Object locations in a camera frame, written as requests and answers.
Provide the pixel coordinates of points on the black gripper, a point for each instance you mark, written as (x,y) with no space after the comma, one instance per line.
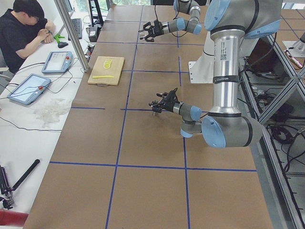
(157,26)
(169,107)

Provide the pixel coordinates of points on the steel jigger measuring cup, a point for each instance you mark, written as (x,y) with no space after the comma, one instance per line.
(155,110)

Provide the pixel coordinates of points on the clear glass cup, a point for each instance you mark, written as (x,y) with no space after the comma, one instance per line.
(143,34)

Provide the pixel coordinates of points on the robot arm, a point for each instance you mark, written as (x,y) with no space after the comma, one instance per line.
(229,22)
(187,19)

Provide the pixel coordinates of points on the lemon slice front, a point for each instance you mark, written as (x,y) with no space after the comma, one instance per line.
(106,66)

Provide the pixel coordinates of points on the bamboo cutting board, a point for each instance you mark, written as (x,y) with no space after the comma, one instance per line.
(115,70)

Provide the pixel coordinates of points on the yellow plastic knife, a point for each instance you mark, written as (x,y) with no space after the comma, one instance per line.
(102,76)

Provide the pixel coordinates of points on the black keyboard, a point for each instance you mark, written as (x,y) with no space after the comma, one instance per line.
(77,25)

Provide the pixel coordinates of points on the black computer mouse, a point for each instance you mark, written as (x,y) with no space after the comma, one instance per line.
(62,44)

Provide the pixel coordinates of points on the far teach pendant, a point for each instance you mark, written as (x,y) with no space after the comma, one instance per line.
(57,62)

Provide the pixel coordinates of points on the teach pendant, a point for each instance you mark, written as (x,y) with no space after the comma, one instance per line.
(57,62)
(30,89)

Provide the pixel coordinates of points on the crumpled white plastic wrap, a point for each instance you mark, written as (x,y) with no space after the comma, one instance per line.
(50,113)

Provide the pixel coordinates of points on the person in black shirt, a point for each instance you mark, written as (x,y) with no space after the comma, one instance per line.
(22,30)

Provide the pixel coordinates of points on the near teach pendant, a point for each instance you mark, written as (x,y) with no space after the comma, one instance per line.
(30,89)

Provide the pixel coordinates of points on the red cylinder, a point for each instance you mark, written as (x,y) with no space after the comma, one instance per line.
(12,218)

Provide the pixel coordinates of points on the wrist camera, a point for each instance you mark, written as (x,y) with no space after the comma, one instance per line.
(171,96)

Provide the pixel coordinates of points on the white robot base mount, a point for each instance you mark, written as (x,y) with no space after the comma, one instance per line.
(201,71)

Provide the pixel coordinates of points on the aluminium frame post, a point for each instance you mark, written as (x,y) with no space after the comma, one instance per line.
(63,12)

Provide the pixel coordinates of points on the aluminium frame rack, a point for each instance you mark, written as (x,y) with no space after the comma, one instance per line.
(273,92)

